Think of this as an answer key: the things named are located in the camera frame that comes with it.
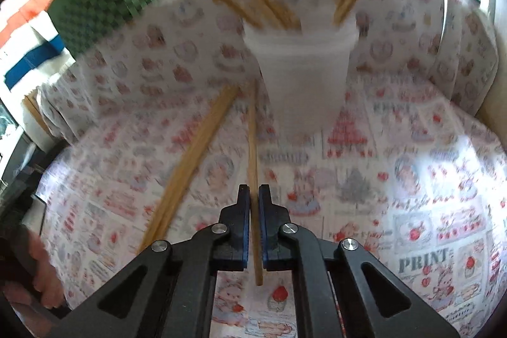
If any red white blue striped cloth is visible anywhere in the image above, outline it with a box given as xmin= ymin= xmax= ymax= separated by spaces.
xmin=0 ymin=0 xmax=238 ymax=93

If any white plastic cup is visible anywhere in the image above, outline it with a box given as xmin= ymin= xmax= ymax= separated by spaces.
xmin=241 ymin=15 xmax=359 ymax=141

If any printed tablecloth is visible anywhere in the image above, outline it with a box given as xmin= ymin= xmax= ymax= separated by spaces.
xmin=37 ymin=80 xmax=507 ymax=338

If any heart print white cloth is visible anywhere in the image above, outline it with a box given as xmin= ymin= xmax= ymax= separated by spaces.
xmin=37 ymin=0 xmax=500 ymax=144

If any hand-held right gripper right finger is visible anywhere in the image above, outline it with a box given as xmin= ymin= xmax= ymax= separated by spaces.
xmin=258 ymin=183 xmax=462 ymax=338

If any person's left hand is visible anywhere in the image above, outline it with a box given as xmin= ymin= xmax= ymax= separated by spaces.
xmin=28 ymin=233 xmax=67 ymax=310

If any dark furniture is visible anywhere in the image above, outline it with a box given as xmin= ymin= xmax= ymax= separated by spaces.
xmin=0 ymin=124 xmax=46 ymax=228

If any wooden frame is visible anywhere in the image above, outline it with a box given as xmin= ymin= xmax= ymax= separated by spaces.
xmin=24 ymin=90 xmax=54 ymax=138

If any grey metal pole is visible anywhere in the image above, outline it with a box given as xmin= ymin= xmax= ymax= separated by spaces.
xmin=438 ymin=0 xmax=450 ymax=57

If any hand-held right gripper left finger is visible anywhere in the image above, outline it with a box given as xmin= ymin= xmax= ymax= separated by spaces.
xmin=51 ymin=183 xmax=252 ymax=338

